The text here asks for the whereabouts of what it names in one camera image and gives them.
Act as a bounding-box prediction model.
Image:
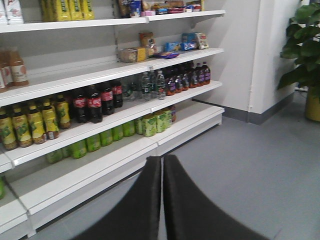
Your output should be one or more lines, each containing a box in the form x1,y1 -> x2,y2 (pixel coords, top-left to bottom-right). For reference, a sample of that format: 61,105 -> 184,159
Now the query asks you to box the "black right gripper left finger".
74,156 -> 162,240

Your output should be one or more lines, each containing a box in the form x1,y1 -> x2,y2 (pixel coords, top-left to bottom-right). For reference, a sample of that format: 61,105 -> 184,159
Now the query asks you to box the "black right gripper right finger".
163,154 -> 265,240

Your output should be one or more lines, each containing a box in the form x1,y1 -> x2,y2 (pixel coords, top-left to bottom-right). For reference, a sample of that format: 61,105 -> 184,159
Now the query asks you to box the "cola bottle red label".
86,84 -> 103,124
72,88 -> 88,123

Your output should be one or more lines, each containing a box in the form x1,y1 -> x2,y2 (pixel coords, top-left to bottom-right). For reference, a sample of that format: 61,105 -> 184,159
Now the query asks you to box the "white store shelving unit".
0,0 -> 226,240

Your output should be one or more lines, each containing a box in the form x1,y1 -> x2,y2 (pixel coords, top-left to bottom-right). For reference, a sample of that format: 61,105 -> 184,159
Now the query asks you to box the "clear cookie tray yellow band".
118,47 -> 148,63

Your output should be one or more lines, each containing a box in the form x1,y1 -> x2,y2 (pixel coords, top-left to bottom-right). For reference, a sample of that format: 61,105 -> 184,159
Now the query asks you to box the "yellow plant pot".
304,87 -> 320,122

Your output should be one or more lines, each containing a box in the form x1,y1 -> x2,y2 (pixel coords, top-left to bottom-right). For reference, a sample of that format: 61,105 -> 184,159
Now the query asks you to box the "green potted plant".
277,2 -> 320,89

